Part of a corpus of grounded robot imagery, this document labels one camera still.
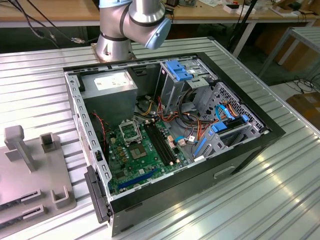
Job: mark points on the metal locking lever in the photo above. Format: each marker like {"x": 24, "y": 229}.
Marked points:
{"x": 140, "y": 126}

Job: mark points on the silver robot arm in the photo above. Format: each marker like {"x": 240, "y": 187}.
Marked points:
{"x": 145, "y": 15}

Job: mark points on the CPU socket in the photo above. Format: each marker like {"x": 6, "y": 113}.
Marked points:
{"x": 137, "y": 151}

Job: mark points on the grey optical drive cage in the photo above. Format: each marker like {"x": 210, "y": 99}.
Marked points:
{"x": 170, "y": 90}

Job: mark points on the green motherboard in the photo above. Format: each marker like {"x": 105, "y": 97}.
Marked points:
{"x": 143, "y": 166}

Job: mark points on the grey power supply unit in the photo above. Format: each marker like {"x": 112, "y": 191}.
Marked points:
{"x": 110, "y": 107}

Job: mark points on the blue expansion slot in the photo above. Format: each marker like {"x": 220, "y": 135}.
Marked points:
{"x": 137, "y": 179}

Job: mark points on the black PC case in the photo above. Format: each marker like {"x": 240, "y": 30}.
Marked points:
{"x": 180, "y": 185}

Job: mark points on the grey hard disk cage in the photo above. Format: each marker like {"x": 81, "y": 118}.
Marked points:
{"x": 225, "y": 143}

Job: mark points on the blue cage latch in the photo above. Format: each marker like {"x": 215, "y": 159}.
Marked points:
{"x": 245, "y": 118}

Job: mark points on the white box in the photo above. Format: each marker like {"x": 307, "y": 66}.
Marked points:
{"x": 228, "y": 7}

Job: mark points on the grey parts rack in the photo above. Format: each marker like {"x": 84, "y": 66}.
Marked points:
{"x": 37, "y": 175}

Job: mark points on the black tripod stand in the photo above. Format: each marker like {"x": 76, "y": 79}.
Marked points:
{"x": 247, "y": 13}

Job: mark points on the brown cardboard box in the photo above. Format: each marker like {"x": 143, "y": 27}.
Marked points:
{"x": 300, "y": 57}
{"x": 305, "y": 107}

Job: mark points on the long wooden desk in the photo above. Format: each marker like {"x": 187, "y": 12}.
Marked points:
{"x": 45, "y": 11}

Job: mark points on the grey metal slat table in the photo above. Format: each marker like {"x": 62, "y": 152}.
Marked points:
{"x": 308, "y": 35}

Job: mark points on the blue plastic rail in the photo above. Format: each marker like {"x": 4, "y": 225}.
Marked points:
{"x": 200, "y": 148}

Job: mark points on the blue plastic drive bracket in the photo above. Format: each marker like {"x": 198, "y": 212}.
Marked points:
{"x": 219, "y": 127}
{"x": 175, "y": 66}

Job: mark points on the brown arm base plate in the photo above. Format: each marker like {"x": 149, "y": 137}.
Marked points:
{"x": 94, "y": 50}

